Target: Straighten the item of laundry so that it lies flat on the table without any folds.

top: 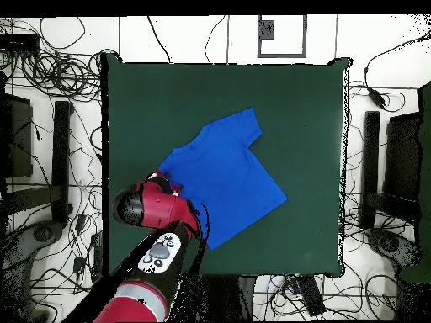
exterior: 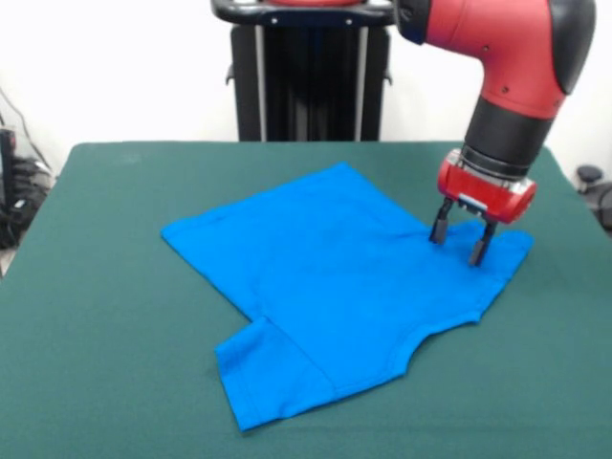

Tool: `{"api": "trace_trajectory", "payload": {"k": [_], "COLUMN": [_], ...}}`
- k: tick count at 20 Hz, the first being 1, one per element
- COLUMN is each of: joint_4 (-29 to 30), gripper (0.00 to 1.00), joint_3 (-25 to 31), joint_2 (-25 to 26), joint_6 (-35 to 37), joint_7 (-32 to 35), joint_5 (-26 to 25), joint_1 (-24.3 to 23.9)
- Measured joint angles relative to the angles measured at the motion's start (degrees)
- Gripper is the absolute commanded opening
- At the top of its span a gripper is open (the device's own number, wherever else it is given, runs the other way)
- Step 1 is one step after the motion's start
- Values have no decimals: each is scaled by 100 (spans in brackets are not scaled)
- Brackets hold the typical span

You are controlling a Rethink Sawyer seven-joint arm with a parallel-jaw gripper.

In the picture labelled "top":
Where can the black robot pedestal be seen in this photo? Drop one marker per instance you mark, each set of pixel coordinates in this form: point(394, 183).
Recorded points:
point(225, 297)

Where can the black power strip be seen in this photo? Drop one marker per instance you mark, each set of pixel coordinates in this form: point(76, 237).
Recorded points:
point(97, 255)

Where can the grey chair base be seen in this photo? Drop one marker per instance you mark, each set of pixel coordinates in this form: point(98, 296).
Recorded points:
point(43, 232)
point(390, 244)

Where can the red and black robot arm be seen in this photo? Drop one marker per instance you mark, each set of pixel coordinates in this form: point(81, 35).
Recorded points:
point(158, 208)

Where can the long black box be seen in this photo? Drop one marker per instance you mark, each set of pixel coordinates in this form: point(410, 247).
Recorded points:
point(311, 296)

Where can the black monitor box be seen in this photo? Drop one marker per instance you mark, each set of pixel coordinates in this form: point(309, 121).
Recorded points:
point(20, 141)
point(402, 158)

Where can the grey floor frame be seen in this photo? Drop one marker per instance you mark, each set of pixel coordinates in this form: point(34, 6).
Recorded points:
point(282, 54)

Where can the black power adapter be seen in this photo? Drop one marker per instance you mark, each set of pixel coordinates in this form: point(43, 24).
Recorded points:
point(376, 97)

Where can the flat black box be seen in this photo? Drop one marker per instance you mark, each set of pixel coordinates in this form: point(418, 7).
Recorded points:
point(18, 43)

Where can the small black adapter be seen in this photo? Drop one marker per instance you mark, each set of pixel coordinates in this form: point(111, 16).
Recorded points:
point(79, 265)

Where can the dark green table cloth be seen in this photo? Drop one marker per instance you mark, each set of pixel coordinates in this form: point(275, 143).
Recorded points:
point(151, 111)

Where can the blue laundry garment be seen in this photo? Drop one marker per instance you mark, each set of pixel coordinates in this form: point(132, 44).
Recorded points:
point(229, 168)

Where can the green cloth covered table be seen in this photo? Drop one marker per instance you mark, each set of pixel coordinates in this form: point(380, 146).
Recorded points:
point(425, 168)

